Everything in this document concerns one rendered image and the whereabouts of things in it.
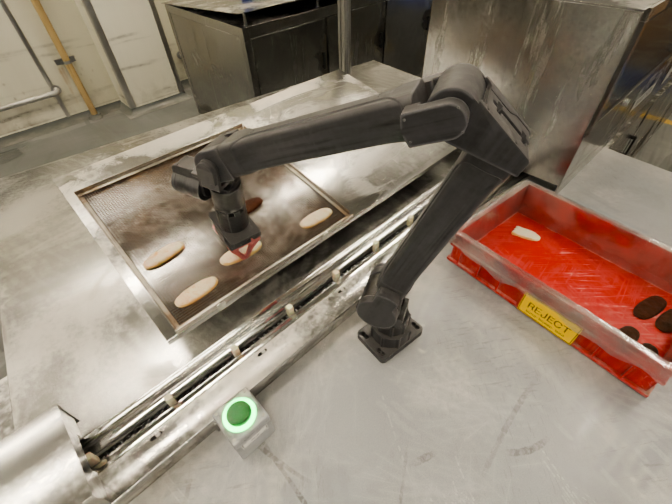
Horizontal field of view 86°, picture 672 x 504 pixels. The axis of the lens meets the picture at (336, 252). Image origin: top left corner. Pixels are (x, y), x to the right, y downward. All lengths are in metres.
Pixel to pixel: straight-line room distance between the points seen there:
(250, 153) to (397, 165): 0.66
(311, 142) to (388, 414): 0.50
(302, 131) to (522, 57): 0.80
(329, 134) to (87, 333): 0.73
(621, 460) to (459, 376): 0.28
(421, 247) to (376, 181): 0.54
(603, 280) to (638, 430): 0.35
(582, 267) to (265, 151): 0.82
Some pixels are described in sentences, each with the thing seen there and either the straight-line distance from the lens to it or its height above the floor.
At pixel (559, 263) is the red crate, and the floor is 0.82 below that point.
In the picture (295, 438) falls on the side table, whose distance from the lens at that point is 0.72.
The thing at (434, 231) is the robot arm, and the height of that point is 1.16.
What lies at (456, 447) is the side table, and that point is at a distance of 0.74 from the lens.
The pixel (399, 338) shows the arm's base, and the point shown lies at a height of 0.87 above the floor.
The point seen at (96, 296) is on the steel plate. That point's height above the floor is 0.82.
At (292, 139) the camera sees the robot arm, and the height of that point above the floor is 1.26.
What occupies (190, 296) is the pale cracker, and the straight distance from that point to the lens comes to 0.82.
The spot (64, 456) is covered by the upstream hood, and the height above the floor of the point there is 0.92.
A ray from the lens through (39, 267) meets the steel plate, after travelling 1.24.
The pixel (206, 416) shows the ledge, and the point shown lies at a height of 0.86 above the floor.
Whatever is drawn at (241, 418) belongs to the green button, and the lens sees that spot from 0.66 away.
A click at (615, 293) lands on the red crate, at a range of 1.06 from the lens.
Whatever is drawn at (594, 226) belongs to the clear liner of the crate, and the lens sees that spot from 1.09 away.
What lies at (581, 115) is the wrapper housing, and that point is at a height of 1.07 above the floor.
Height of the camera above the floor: 1.51
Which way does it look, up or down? 46 degrees down
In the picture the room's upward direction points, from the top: 3 degrees counter-clockwise
